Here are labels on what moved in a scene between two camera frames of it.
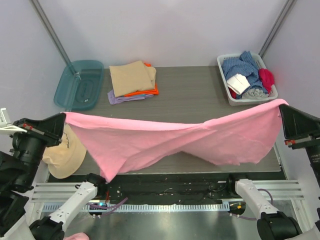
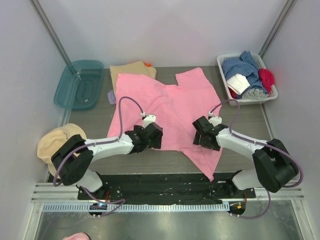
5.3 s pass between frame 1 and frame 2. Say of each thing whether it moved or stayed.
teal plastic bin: stayed
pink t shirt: moved
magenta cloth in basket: stayed
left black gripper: moved
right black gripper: moved
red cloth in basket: stayed
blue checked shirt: stayed
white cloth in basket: stayed
